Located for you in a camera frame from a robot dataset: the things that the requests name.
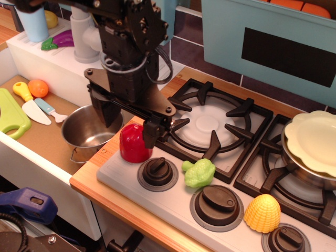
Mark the left black stove knob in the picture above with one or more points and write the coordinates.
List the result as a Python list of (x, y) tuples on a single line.
[(157, 174)]

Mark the right black burner grate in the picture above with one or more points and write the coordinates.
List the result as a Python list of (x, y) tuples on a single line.
[(265, 172)]

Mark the teal cabinet post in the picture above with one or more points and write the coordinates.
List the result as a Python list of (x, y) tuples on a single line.
[(168, 8)]

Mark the black oven door handle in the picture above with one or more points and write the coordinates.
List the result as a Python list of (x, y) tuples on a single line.
[(130, 245)]

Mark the orange toy fruit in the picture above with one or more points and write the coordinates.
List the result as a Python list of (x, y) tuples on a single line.
[(38, 88)]

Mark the yellow handled toy knife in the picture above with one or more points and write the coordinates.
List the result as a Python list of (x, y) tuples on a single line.
[(32, 110)]

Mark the cream scalloped plate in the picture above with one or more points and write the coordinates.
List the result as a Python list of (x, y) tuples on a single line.
[(311, 138)]

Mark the yellow toy corn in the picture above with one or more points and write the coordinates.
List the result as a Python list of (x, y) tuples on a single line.
[(263, 214)]

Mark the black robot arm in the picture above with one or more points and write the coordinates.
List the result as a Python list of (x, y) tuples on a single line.
[(131, 33)]

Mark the left black burner grate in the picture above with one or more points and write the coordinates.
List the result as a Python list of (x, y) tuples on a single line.
[(212, 124)]

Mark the white stove top panel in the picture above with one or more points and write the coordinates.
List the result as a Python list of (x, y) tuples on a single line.
[(173, 206)]

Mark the light blue cup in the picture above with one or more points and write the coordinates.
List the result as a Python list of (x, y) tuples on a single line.
[(34, 24)]

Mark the teal toy microwave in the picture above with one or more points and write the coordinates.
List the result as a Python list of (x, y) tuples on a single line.
[(284, 47)]

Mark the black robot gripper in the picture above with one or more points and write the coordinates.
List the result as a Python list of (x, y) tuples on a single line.
[(134, 89)]

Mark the black burner grate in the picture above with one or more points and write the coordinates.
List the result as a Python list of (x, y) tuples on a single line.
[(265, 172), (212, 124)]

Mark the right black stove knob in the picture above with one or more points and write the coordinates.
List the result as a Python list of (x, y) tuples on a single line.
[(285, 238)]

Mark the purple toy eggplant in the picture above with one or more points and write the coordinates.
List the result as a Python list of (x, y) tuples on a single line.
[(64, 39)]

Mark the small steel pot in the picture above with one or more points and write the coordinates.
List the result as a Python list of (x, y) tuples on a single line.
[(86, 134)]

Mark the middle black stove knob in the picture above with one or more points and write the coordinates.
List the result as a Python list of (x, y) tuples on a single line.
[(216, 208)]

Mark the yellow toy lemon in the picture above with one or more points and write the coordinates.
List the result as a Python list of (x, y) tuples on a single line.
[(51, 19)]

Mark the blue clamp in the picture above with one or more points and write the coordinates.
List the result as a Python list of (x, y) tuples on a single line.
[(30, 204)]

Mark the grey toy faucet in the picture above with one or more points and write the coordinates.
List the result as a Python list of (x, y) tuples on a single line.
[(85, 36)]

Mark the red toy sweet potato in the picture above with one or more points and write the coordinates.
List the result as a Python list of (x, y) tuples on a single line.
[(132, 146)]

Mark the blue handled toy fork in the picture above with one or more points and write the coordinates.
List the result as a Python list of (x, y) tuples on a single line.
[(49, 110)]

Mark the green toy broccoli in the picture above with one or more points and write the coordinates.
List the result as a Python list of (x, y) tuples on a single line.
[(198, 174)]

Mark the black stove knob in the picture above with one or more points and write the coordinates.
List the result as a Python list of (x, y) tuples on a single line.
[(157, 174), (216, 208), (285, 238)]

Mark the steel pan on stove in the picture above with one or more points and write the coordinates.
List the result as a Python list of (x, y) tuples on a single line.
[(299, 170)]

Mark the green cutting board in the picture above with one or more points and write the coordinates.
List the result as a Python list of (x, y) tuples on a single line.
[(14, 121)]

